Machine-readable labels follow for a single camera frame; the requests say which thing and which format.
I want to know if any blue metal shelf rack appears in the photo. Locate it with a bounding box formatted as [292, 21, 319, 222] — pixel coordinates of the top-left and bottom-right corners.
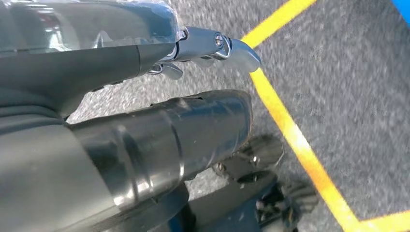
[391, 0, 410, 26]

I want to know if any yellow floor tape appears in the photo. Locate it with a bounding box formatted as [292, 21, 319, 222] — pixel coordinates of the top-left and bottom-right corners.
[242, 0, 410, 232]

